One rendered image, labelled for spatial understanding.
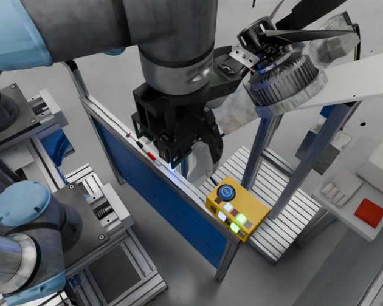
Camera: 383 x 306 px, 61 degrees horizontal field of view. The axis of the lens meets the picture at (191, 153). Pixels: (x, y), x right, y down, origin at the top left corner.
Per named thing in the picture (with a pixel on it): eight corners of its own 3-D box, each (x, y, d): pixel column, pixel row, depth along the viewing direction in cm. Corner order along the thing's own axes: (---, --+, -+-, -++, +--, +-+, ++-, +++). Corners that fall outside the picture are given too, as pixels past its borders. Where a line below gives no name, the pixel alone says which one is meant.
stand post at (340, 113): (279, 214, 202) (365, 91, 103) (271, 224, 199) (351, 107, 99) (274, 209, 204) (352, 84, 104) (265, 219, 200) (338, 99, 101)
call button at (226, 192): (235, 193, 94) (236, 190, 93) (227, 202, 93) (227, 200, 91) (225, 184, 96) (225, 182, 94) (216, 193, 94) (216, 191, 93)
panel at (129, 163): (218, 269, 174) (231, 235, 117) (217, 270, 174) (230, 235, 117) (120, 174, 203) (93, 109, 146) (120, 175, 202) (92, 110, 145)
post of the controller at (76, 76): (89, 96, 139) (75, 62, 122) (84, 99, 138) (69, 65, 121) (85, 92, 140) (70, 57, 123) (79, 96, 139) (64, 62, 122)
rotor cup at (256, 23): (267, 52, 120) (250, 20, 116) (297, 40, 107) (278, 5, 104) (242, 73, 115) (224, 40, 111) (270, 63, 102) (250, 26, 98)
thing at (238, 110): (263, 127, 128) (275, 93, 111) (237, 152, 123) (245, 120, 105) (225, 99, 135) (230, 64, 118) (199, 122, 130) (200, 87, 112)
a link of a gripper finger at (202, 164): (188, 195, 50) (169, 154, 44) (213, 170, 53) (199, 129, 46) (202, 204, 48) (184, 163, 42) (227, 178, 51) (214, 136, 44)
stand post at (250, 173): (251, 190, 210) (287, 101, 131) (242, 200, 207) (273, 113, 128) (245, 186, 212) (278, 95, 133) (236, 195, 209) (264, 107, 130)
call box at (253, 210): (264, 221, 100) (271, 209, 91) (243, 244, 96) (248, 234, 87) (225, 188, 106) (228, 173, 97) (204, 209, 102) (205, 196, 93)
